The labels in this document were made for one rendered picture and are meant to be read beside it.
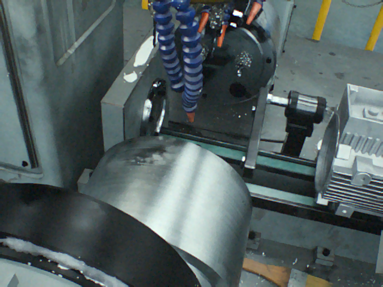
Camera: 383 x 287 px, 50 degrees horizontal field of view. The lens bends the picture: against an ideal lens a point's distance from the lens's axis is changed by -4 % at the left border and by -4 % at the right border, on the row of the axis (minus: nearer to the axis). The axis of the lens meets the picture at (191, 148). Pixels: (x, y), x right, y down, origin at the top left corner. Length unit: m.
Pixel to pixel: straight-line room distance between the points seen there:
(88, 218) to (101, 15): 0.66
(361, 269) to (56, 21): 0.76
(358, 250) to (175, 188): 0.54
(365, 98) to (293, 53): 0.79
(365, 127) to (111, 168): 0.42
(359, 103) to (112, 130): 0.45
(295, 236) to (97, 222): 0.72
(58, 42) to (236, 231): 0.40
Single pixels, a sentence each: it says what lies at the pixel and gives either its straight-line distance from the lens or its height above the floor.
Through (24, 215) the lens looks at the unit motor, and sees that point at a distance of 0.23.
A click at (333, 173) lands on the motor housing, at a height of 1.04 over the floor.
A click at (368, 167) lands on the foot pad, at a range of 0.75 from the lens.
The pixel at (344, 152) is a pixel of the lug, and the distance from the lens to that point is 0.75.
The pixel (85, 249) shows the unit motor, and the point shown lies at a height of 1.36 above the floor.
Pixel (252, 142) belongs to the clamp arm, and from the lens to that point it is 0.79.
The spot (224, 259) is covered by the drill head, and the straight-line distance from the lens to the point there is 0.51.
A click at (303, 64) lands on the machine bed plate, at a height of 0.80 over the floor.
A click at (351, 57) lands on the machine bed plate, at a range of 1.68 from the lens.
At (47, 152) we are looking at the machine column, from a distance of 0.75.
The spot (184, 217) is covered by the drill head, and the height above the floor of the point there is 1.16.
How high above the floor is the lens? 1.54
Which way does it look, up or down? 43 degrees down
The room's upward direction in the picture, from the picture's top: 7 degrees clockwise
